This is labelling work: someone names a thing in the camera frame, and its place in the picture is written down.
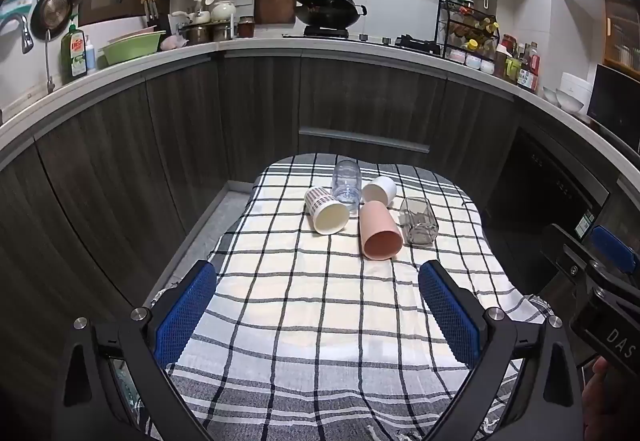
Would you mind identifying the black microwave oven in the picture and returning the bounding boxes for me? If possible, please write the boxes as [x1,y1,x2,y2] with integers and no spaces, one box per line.
[586,63,640,152]

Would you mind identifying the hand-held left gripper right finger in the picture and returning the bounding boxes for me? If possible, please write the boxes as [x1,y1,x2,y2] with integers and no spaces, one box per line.
[418,259,587,441]

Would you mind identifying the black built-in dishwasher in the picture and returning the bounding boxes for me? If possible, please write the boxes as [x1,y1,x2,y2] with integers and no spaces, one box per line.
[486,125,612,243]

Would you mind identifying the metal faucet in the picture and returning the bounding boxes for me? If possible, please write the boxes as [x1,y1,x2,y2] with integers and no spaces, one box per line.
[0,13,35,54]

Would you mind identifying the pink cup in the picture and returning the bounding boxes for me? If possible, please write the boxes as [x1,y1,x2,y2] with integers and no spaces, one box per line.
[360,200,403,261]

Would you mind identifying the wooden shelf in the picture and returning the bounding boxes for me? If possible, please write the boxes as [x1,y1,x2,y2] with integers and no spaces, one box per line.
[602,0,640,70]

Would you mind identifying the dark wood base cabinets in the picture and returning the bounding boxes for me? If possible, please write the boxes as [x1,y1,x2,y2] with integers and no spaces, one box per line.
[0,50,526,302]

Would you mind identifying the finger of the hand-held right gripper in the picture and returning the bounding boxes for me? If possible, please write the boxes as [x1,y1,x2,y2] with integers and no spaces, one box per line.
[541,223,597,293]
[587,225,640,275]

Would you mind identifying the black white checked cloth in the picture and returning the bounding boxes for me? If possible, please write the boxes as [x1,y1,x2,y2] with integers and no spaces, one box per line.
[142,152,554,441]

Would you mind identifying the stack of white bowls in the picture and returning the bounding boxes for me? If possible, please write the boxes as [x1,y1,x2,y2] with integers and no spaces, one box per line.
[542,87,586,114]

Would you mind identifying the steel pots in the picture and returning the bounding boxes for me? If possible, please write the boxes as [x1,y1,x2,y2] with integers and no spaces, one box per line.
[179,21,234,44]

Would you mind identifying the plain white cup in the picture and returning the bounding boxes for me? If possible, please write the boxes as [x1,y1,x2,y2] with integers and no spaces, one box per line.
[362,176,398,208]

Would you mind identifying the black gas stove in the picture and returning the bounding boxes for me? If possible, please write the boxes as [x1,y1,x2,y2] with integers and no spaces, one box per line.
[281,25,444,58]

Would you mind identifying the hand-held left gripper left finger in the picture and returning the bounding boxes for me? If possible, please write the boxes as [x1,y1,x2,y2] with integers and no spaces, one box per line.
[60,259,219,441]

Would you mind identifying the clear bluish plastic cup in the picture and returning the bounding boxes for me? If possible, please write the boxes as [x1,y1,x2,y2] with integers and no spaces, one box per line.
[332,160,362,213]

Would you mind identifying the person's right hand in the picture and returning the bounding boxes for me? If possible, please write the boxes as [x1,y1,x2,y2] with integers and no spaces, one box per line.
[580,355,622,441]

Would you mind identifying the clear square glass cup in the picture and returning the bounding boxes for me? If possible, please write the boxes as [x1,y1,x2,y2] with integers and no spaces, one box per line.
[399,197,439,247]

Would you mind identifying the white teapot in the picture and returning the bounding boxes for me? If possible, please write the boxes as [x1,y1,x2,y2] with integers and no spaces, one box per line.
[210,0,237,22]

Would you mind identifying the green dish soap bottle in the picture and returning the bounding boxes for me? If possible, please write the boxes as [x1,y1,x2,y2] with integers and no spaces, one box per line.
[60,15,89,82]

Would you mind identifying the white kitchen countertop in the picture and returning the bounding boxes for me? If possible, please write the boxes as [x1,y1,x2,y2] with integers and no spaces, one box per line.
[0,35,640,182]

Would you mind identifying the group of sauce bottles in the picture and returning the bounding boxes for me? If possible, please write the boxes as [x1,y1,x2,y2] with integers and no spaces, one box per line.
[494,34,542,92]

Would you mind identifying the white patterned cup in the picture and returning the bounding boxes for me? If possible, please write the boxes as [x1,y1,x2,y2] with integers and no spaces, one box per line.
[304,187,351,236]

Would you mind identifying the black spice rack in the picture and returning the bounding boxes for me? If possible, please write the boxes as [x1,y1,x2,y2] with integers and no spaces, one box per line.
[435,0,501,68]

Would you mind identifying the green plastic basin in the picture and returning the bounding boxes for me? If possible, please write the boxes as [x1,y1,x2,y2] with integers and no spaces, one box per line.
[100,30,167,64]

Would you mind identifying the hanging frying pan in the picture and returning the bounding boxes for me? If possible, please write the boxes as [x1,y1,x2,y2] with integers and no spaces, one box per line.
[31,0,74,42]

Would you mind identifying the small blue bottle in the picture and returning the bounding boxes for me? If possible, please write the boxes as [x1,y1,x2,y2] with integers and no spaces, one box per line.
[84,36,99,74]

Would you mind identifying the knife block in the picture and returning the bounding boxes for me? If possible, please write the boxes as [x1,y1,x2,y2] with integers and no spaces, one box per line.
[141,0,161,32]

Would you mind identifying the grey drawer handle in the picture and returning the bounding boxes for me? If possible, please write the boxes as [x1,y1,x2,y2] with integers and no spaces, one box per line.
[298,126,431,154]

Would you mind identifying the black wok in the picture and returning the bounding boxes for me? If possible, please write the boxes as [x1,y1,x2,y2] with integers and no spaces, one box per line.
[292,0,368,29]

